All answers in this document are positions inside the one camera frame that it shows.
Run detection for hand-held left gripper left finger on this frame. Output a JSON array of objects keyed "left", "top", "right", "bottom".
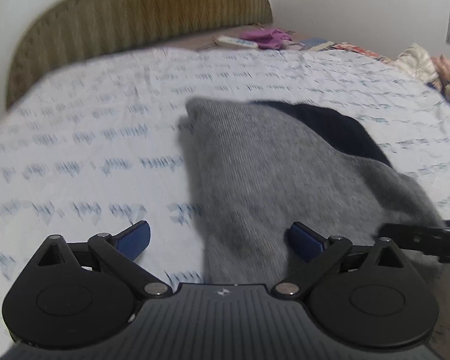
[{"left": 34, "top": 220, "right": 173, "bottom": 301}]

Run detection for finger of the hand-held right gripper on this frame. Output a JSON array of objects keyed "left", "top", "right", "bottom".
[{"left": 375, "top": 223, "right": 450, "bottom": 264}]

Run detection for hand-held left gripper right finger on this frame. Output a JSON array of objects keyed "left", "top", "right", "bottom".
[{"left": 271, "top": 222, "right": 406, "bottom": 301}]

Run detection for navy and grey knit sweater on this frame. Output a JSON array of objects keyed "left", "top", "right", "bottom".
[{"left": 178, "top": 97, "right": 448, "bottom": 286}]

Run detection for white script-printed bedsheet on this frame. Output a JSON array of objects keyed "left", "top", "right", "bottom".
[{"left": 0, "top": 47, "right": 450, "bottom": 347}]

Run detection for cream cloth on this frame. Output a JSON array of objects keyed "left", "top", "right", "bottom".
[{"left": 393, "top": 43, "right": 442, "bottom": 91}]

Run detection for blue-edged book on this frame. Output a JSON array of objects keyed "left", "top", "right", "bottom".
[{"left": 299, "top": 37, "right": 335, "bottom": 52}]

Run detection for colourful magazine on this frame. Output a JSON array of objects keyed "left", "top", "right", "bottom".
[{"left": 328, "top": 42, "right": 393, "bottom": 63}]

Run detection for purple cloth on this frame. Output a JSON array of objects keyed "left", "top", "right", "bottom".
[{"left": 240, "top": 28, "right": 294, "bottom": 50}]

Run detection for olive padded headboard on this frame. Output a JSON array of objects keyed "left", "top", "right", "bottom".
[{"left": 5, "top": 0, "right": 274, "bottom": 110}]

